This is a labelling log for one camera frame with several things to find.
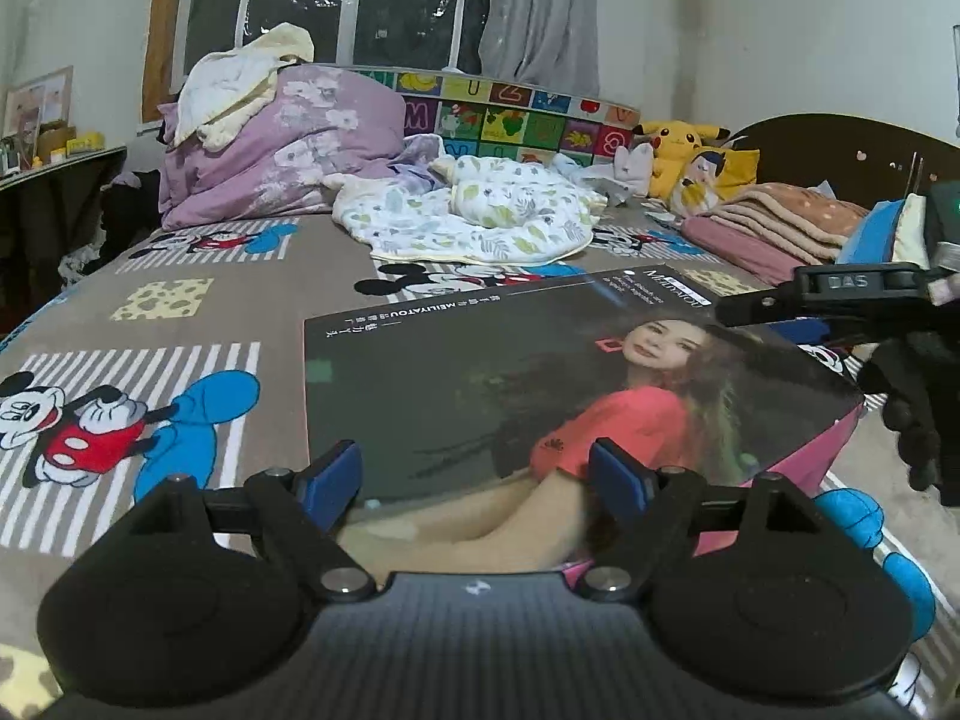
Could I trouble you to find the pink box lid with photo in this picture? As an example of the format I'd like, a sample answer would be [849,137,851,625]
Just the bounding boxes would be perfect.
[302,265,862,577]

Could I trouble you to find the black gloved right hand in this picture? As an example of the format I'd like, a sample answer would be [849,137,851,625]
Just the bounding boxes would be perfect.
[857,332,958,509]

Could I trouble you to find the blue and cream pillow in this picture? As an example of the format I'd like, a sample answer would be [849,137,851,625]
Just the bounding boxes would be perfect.
[836,193,929,268]

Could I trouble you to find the folded pink beige blankets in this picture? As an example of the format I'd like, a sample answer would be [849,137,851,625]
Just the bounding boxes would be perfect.
[680,182,867,284]

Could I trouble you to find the dark wooden headboard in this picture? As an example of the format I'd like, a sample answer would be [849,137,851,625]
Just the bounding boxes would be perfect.
[726,114,958,208]

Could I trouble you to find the yellow pikachu plush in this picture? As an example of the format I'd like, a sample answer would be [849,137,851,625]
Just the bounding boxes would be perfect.
[633,121,760,218]

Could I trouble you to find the white cat plush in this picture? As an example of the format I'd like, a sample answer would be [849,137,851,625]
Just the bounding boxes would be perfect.
[613,142,654,199]

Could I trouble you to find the white leaf-print blanket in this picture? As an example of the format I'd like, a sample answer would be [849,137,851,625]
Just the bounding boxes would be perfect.
[324,156,607,266]

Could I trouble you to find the purple floral duvet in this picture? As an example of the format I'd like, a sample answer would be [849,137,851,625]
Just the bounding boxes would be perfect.
[158,64,405,231]

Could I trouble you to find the dark side desk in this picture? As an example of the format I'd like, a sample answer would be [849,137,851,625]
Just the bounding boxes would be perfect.
[2,146,127,333]

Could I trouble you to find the colourful alphabet play mat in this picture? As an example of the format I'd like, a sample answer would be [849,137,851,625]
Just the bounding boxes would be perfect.
[357,67,641,166]

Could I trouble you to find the cream white clothes pile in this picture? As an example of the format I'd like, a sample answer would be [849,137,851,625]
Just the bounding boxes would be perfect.
[172,23,314,153]

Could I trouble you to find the grey curtain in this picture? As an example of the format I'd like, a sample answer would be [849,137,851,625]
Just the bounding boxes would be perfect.
[478,0,599,96]

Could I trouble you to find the framed picture on desk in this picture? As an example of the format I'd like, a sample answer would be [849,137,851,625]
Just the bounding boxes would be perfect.
[2,65,73,138]

